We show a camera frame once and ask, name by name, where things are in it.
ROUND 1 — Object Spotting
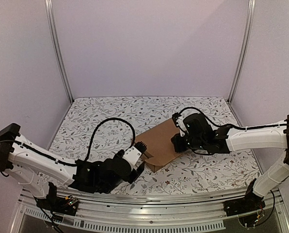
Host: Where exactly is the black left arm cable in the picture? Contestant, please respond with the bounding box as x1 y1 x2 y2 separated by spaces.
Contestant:
82 116 137 162

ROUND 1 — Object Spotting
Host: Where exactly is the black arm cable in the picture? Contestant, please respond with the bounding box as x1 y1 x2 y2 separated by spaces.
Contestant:
82 116 137 162
178 106 288 131

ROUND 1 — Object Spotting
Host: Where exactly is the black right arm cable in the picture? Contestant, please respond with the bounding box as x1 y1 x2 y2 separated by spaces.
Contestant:
178 106 288 131

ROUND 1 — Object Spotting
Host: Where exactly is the left aluminium corner post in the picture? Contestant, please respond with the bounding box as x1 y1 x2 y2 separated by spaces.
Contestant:
45 0 74 104

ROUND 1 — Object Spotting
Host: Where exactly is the brown cardboard box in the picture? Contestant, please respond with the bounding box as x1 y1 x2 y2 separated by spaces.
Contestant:
135 119 182 173

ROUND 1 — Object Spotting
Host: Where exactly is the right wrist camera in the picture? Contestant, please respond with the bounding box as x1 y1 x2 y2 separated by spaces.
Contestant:
172 113 187 137

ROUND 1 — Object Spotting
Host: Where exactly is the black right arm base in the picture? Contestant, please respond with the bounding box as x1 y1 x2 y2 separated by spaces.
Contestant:
223 179 265 228

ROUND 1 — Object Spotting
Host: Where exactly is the aluminium front table rail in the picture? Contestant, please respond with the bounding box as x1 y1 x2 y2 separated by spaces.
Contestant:
10 186 289 233

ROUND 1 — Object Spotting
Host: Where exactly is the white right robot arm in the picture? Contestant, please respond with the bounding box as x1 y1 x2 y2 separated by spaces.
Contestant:
171 113 289 212

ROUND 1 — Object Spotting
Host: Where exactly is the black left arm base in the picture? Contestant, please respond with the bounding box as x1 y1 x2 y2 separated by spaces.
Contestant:
36 182 79 216

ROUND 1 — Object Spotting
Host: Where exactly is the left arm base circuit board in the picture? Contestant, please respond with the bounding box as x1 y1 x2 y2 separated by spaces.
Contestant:
63 195 79 207

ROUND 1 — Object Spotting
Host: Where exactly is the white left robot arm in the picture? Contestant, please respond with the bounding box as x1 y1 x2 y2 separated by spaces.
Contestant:
0 123 146 211

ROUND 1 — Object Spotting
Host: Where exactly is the aluminium corner post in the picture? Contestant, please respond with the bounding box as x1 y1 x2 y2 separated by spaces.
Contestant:
45 0 74 104
227 0 256 105

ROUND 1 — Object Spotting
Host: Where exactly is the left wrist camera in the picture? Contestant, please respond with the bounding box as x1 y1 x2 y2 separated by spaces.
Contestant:
123 141 147 169

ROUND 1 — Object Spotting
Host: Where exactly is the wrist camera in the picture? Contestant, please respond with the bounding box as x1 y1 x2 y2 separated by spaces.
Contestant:
123 141 147 169
172 113 187 137

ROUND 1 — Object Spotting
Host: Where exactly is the right aluminium corner post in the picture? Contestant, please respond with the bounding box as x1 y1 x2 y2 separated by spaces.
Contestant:
227 0 256 105

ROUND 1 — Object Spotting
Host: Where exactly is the floral patterned table mat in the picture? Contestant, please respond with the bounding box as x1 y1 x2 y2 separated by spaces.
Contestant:
49 97 260 196

